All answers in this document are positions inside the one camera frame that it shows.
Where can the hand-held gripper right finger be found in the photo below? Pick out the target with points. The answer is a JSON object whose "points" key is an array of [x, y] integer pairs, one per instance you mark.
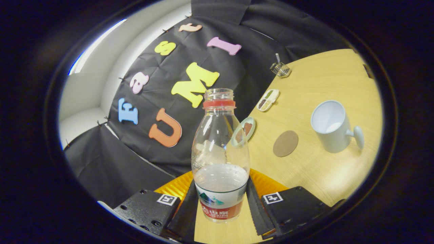
{"points": [[257, 213]]}

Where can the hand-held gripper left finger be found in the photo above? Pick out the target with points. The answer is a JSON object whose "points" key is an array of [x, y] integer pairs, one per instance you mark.
{"points": [[183, 217]]}

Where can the clear plastic juice bottle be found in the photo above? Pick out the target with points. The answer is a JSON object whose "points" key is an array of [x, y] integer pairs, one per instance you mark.
{"points": [[220, 200]]}

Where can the brown round coaster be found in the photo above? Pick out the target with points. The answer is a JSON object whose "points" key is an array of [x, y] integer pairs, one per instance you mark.
{"points": [[285, 144]]}

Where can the white cup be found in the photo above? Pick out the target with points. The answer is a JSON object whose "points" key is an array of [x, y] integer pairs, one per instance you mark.
{"points": [[334, 137]]}

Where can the wooden table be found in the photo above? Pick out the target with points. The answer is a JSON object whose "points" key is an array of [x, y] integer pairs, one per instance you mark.
{"points": [[322, 183]]}

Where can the brown meat piece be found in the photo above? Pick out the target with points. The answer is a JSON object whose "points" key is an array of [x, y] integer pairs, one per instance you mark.
{"points": [[248, 128], [239, 135]]}

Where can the pale green plate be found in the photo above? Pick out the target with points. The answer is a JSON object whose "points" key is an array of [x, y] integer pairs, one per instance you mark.
{"points": [[251, 121]]}

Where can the white rectangular food tray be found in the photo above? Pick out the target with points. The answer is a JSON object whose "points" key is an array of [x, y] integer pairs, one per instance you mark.
{"points": [[268, 100]]}

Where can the silver spoon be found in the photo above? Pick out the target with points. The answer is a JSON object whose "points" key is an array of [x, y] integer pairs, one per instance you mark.
{"points": [[278, 58]]}

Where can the black table clamp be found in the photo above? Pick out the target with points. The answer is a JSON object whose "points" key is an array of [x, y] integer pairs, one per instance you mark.
{"points": [[369, 71]]}

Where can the long ceiling light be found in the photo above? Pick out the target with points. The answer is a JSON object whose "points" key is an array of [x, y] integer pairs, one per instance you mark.
{"points": [[95, 45]]}

